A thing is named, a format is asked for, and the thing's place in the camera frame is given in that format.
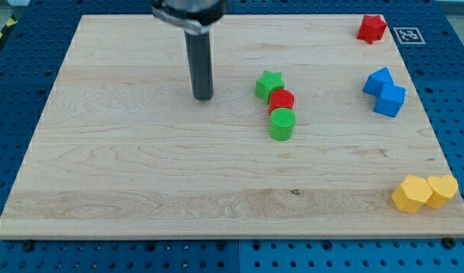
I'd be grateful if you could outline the black white fiducial marker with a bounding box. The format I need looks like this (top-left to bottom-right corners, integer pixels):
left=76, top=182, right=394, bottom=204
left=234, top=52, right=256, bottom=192
left=393, top=27, right=425, bottom=45

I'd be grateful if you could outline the red cylinder block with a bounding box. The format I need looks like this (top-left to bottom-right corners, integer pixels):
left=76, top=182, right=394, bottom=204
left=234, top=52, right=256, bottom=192
left=268, top=89, right=295, bottom=115

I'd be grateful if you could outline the blue triangle block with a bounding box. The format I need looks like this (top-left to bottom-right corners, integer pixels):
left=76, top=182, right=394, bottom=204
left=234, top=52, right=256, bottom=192
left=362, top=67, right=394, bottom=97

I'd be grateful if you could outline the yellow hexagon block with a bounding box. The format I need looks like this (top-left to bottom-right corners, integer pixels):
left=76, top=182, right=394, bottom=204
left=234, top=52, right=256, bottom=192
left=391, top=175, right=433, bottom=214

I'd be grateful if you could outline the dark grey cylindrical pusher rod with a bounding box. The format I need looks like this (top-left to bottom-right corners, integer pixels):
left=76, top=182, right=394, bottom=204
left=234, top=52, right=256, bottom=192
left=185, top=33, right=214, bottom=101

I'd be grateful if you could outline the light wooden board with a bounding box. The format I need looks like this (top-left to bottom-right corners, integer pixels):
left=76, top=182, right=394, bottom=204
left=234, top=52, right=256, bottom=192
left=0, top=14, right=464, bottom=240

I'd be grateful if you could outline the green cylinder block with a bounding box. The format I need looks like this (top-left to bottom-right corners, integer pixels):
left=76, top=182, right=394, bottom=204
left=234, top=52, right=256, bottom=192
left=268, top=108, right=296, bottom=141

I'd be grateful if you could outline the silver robot tool mount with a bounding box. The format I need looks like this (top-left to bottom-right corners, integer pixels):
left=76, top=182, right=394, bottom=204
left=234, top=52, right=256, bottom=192
left=151, top=0, right=227, bottom=36

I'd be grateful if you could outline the yellow heart block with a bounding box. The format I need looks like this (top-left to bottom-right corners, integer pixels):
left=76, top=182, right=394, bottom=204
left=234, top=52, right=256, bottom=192
left=426, top=175, right=459, bottom=209

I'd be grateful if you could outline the blue cube block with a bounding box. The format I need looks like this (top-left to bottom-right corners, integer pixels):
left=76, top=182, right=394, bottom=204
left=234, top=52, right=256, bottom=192
left=373, top=83, right=406, bottom=118

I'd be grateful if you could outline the green star block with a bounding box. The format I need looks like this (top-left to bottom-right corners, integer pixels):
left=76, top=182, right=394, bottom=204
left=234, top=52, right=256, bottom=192
left=255, top=70, right=285, bottom=105

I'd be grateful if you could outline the red star block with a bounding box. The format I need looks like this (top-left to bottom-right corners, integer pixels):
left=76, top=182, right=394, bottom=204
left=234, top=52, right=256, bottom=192
left=357, top=14, right=387, bottom=45

